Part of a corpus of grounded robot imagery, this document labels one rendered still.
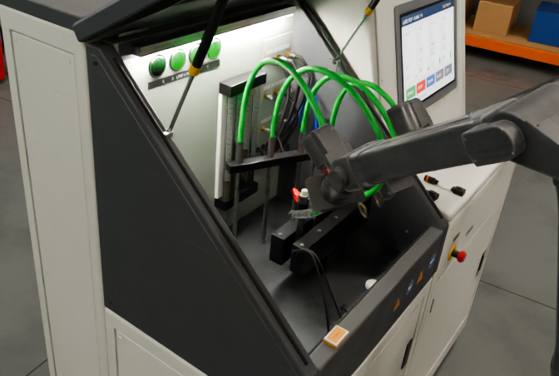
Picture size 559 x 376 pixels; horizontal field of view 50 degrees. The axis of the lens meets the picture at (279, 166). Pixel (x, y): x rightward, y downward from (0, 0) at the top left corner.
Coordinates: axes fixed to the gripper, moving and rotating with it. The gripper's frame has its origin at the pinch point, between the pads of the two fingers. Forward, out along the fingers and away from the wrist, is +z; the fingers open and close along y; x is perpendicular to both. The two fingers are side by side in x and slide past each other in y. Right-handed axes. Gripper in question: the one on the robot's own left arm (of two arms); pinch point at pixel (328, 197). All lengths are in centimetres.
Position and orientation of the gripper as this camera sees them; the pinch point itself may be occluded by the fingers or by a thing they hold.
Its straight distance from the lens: 121.8
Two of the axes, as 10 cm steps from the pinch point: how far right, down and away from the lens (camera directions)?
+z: -0.7, 2.2, 9.7
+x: 2.4, 9.5, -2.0
